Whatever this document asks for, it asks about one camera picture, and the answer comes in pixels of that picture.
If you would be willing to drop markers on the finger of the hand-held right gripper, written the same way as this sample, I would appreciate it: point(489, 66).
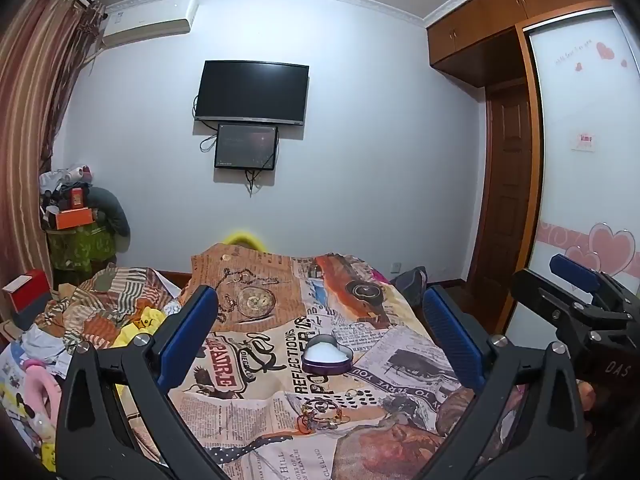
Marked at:
point(540, 295)
point(575, 272)

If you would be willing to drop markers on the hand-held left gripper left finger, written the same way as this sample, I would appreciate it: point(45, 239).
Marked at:
point(192, 330)

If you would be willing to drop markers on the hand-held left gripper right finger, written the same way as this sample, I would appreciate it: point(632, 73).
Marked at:
point(452, 330)

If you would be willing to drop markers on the purple heart-shaped jewelry box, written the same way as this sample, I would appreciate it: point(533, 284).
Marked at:
point(327, 355)

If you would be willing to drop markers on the person's right hand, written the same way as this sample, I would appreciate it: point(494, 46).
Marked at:
point(585, 395)

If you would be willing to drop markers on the yellow cloth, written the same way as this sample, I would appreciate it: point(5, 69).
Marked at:
point(142, 325)

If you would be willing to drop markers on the dark backpack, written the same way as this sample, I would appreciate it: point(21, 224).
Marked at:
point(410, 285)

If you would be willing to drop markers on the newspaper print blanket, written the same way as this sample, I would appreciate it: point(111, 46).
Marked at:
point(280, 310)

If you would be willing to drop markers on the striped patchwork blanket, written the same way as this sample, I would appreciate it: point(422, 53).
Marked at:
point(100, 300)

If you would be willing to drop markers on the yellow round object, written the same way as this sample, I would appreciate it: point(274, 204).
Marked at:
point(245, 240)

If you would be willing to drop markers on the red and white sticker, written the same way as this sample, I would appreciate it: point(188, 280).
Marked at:
point(585, 141)

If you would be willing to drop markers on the green patterned cloth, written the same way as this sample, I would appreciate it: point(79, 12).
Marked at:
point(80, 247)

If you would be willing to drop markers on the orange box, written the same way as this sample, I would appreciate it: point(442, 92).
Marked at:
point(74, 219)

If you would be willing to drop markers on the pink plush toy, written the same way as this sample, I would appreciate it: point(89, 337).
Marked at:
point(37, 390)

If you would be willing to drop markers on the red and white box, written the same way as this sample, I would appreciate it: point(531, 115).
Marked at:
point(27, 292)

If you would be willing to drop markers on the small red box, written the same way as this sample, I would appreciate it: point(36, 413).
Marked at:
point(77, 198)

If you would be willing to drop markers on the cartoon print sheet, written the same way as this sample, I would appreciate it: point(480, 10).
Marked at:
point(20, 410)

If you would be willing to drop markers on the small black monitor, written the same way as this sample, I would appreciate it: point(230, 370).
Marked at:
point(246, 146)

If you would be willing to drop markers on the pile of white clothes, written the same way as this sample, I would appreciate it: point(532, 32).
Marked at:
point(62, 177)

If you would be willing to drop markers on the wooden overhead cabinet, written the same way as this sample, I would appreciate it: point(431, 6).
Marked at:
point(480, 25)

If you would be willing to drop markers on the striped brown curtain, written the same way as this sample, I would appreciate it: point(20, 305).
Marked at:
point(35, 110)

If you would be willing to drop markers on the white air conditioner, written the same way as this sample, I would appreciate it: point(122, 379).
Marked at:
point(150, 22)

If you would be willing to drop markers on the black wall television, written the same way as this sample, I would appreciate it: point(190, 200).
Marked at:
point(250, 92)

